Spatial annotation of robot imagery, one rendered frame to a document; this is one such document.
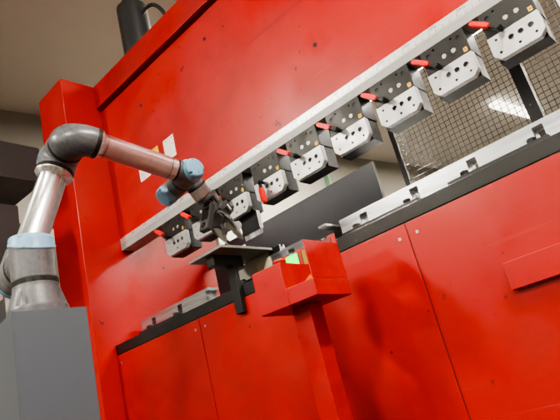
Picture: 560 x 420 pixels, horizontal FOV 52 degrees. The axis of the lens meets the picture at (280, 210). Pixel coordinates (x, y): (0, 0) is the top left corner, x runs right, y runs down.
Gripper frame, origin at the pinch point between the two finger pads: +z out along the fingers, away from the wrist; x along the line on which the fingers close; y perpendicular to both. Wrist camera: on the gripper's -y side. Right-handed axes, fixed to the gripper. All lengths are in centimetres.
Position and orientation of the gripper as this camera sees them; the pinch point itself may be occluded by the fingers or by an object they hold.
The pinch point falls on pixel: (233, 241)
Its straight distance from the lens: 217.8
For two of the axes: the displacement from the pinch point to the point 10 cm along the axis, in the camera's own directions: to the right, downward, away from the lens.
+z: 5.8, 7.8, 2.5
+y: 3.3, -5.0, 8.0
